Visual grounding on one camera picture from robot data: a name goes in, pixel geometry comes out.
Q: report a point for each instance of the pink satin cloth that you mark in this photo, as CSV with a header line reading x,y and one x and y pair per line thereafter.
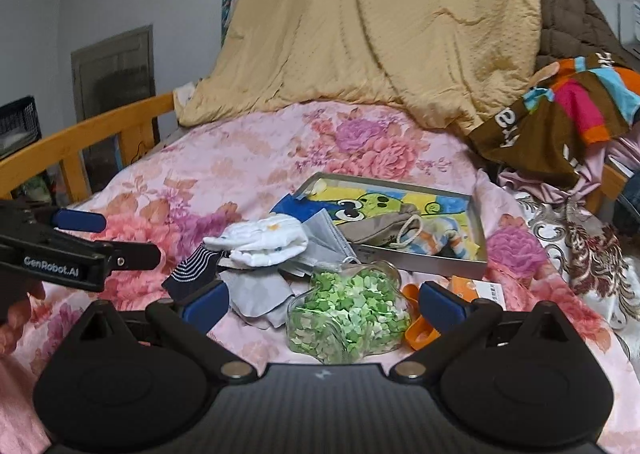
x,y
550,178

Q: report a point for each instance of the black plastic crate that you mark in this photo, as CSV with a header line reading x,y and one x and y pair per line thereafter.
x,y
17,126

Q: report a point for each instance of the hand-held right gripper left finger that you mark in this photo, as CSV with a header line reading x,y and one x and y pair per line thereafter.
x,y
205,308

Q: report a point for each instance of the grey cloth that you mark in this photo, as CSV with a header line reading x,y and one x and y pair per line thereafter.
x,y
257,296

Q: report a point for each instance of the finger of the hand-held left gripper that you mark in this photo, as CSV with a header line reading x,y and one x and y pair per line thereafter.
x,y
135,256
82,220

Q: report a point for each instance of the brown multicoloured printed cloth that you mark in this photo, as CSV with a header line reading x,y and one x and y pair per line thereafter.
x,y
555,108

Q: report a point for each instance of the grey door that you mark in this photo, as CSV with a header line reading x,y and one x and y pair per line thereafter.
x,y
112,78

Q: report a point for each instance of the yellow dotted blanket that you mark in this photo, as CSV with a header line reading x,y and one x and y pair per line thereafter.
x,y
365,33

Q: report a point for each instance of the brown quilted jacket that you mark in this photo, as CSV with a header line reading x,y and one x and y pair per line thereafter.
x,y
565,18

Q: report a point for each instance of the orange ribbed silicone sleeve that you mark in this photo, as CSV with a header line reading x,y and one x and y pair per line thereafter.
x,y
422,321

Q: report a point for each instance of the white wall appliance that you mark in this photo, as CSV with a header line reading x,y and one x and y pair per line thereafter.
x,y
629,23

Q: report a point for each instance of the cartoon printed metal box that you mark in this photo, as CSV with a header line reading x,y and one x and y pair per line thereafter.
x,y
400,214

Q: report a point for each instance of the person's left hand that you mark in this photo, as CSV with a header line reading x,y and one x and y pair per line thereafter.
x,y
20,321

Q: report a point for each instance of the glass jar of green stars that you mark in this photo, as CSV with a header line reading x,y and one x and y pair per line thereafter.
x,y
345,314

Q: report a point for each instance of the orange and white box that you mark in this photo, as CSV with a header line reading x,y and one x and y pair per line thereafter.
x,y
477,290

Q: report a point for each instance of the teal wall poster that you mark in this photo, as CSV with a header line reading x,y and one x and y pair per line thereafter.
x,y
229,6

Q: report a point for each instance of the grey face mask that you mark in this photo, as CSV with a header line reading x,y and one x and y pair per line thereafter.
x,y
320,246

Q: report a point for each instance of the white cloth gloves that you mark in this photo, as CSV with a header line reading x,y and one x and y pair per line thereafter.
x,y
260,244

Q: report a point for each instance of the pink floral bedsheet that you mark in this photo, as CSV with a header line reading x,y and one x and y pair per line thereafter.
x,y
235,168

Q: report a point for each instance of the navy striped sock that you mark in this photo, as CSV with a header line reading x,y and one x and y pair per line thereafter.
x,y
192,271

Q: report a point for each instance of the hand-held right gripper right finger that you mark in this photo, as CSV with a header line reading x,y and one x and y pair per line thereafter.
x,y
442,306

